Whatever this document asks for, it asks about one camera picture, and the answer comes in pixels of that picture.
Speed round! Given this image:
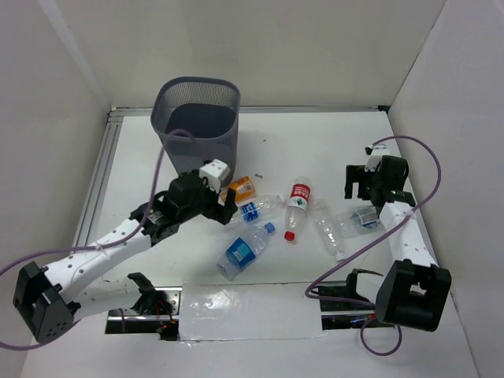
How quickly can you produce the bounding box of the crushed blue label bottle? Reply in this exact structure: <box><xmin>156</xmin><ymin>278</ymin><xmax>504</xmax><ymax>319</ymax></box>
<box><xmin>225</xmin><ymin>195</ymin><xmax>286</xmax><ymax>230</ymax></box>

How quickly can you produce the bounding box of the blue cap plastic bottle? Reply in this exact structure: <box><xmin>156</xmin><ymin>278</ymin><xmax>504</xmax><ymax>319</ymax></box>
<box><xmin>217</xmin><ymin>222</ymin><xmax>276</xmax><ymax>280</ymax></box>

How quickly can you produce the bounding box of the clear unlabelled plastic bottle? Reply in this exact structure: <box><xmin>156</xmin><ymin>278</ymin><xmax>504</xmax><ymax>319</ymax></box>
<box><xmin>311</xmin><ymin>199</ymin><xmax>347</xmax><ymax>262</ymax></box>

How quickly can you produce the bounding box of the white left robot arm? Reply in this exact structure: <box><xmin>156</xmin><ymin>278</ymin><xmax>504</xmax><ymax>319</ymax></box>
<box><xmin>13</xmin><ymin>160</ymin><xmax>237</xmax><ymax>344</ymax></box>

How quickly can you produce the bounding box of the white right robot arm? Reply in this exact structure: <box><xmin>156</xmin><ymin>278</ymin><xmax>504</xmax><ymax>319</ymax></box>
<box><xmin>343</xmin><ymin>155</ymin><xmax>451</xmax><ymax>332</ymax></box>

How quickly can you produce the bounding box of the grey mesh waste bin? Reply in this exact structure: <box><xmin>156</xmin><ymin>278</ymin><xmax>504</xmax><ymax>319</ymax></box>
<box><xmin>150</xmin><ymin>76</ymin><xmax>241</xmax><ymax>185</ymax></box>

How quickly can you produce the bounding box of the small orange juice bottle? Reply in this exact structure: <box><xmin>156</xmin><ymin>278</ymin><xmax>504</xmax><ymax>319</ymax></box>
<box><xmin>220</xmin><ymin>176</ymin><xmax>257</xmax><ymax>206</ymax></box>

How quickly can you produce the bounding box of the squashed clear blue-label bottle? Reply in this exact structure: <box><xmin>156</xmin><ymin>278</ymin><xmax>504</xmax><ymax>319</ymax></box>
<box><xmin>335</xmin><ymin>206</ymin><xmax>381</xmax><ymax>239</ymax></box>

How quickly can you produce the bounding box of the red label water bottle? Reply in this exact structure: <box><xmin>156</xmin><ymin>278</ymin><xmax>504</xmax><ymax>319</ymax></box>
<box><xmin>283</xmin><ymin>176</ymin><xmax>312</xmax><ymax>243</ymax></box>

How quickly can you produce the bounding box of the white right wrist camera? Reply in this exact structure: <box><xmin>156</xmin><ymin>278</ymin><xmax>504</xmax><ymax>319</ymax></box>
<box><xmin>365</xmin><ymin>143</ymin><xmax>389</xmax><ymax>172</ymax></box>

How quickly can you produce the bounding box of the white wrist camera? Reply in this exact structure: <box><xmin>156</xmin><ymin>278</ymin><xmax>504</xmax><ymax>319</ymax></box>
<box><xmin>365</xmin><ymin>143</ymin><xmax>389</xmax><ymax>172</ymax></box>
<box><xmin>198</xmin><ymin>159</ymin><xmax>231</xmax><ymax>194</ymax></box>

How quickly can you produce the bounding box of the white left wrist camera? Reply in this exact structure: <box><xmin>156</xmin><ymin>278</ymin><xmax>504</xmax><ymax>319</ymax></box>
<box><xmin>198</xmin><ymin>159</ymin><xmax>231</xmax><ymax>194</ymax></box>

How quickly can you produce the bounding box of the aluminium frame rail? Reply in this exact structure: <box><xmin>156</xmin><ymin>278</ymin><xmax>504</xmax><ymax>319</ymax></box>
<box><xmin>73</xmin><ymin>105</ymin><xmax>391</xmax><ymax>246</ymax></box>

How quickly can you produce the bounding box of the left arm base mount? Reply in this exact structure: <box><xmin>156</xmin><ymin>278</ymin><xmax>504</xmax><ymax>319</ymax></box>
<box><xmin>105</xmin><ymin>287</ymin><xmax>182</xmax><ymax>342</ymax></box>

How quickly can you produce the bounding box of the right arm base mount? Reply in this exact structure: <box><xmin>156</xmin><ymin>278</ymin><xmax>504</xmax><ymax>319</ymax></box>
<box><xmin>313</xmin><ymin>281</ymin><xmax>373</xmax><ymax>331</ymax></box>

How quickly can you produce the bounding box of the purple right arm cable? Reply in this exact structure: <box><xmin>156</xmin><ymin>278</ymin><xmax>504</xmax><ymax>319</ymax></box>
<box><xmin>305</xmin><ymin>135</ymin><xmax>442</xmax><ymax>357</ymax></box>

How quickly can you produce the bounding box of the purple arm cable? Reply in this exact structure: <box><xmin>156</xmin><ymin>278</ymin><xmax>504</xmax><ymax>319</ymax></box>
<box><xmin>0</xmin><ymin>129</ymin><xmax>216</xmax><ymax>351</ymax></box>
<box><xmin>305</xmin><ymin>135</ymin><xmax>442</xmax><ymax>357</ymax></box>

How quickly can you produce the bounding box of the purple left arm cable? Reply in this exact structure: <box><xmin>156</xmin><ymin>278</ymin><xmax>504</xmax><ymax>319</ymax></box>
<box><xmin>0</xmin><ymin>129</ymin><xmax>216</xmax><ymax>351</ymax></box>

